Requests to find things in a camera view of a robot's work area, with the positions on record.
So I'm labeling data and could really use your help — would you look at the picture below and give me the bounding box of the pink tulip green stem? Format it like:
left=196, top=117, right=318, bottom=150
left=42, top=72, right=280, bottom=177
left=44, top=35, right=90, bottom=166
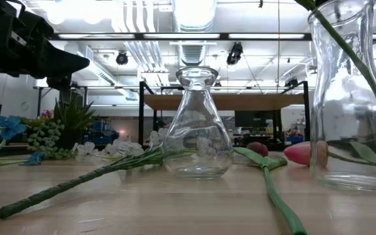
left=232, top=140, right=308, bottom=235

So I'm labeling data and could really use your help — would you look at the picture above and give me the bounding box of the wooden shelf black metal frame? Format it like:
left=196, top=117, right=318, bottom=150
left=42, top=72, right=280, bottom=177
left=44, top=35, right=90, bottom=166
left=138, top=80, right=311, bottom=148

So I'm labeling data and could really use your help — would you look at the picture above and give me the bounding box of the tall clear glass vase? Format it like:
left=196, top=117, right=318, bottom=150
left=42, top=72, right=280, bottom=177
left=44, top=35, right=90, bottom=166
left=307, top=0, right=376, bottom=193

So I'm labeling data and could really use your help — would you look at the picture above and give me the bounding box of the black metal rig frame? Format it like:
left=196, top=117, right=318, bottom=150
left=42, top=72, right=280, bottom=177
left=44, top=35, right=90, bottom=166
left=49, top=31, right=376, bottom=42

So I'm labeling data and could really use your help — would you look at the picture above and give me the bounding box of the white artificial flower bunch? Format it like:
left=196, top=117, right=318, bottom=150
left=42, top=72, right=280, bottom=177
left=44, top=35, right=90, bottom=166
left=0, top=127, right=223, bottom=220

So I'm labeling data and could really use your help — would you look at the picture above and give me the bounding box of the potted green succulent arrangement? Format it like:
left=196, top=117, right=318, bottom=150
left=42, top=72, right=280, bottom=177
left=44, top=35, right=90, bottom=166
left=21, top=97, right=97, bottom=161

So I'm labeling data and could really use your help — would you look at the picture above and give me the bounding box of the silver ventilation duct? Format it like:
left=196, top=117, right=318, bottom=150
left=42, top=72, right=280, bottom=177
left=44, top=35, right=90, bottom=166
left=171, top=0, right=218, bottom=66

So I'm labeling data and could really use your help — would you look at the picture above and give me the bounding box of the bulbous clear glass vase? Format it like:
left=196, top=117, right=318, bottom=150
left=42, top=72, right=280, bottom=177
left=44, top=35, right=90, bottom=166
left=161, top=66, right=234, bottom=180

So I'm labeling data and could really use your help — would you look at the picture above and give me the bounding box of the black ceiling spotlight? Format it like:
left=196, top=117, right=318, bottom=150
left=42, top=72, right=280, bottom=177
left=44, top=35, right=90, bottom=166
left=226, top=41, right=244, bottom=66
left=115, top=50, right=129, bottom=66

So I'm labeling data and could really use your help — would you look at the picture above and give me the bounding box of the blue storage bin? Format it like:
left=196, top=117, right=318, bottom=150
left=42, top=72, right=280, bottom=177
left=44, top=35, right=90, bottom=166
left=88, top=119, right=120, bottom=146

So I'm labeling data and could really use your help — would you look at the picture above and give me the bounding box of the pink artificial tulip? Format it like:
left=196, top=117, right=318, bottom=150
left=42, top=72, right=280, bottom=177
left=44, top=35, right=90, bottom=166
left=283, top=140, right=376, bottom=169

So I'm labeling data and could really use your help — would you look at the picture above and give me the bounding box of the yellow artificial tulip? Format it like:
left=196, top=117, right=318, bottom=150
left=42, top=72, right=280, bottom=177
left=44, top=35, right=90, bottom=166
left=294, top=0, right=376, bottom=179

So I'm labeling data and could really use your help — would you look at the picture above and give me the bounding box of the blue artificial flower stem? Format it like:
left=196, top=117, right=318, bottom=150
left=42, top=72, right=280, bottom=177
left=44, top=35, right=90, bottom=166
left=0, top=114, right=44, bottom=170

